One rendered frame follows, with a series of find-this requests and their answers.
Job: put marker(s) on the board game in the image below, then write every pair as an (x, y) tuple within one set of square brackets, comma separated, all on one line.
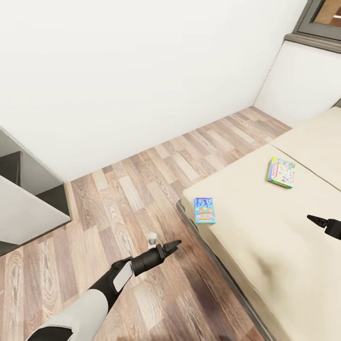
[(204, 210), (281, 172)]

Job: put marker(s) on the desk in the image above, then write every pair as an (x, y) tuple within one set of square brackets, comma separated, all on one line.
[(33, 201)]

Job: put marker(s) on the bed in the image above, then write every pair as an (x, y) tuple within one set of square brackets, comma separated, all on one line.
[(284, 270)]

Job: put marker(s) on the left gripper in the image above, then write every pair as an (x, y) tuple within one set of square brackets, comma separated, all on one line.
[(157, 255)]

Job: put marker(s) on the fixed window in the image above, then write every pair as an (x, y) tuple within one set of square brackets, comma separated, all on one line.
[(319, 25)]

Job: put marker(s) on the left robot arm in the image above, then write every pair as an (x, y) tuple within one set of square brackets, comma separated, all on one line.
[(81, 320)]

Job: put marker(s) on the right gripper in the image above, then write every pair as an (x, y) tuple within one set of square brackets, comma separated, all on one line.
[(333, 226)]

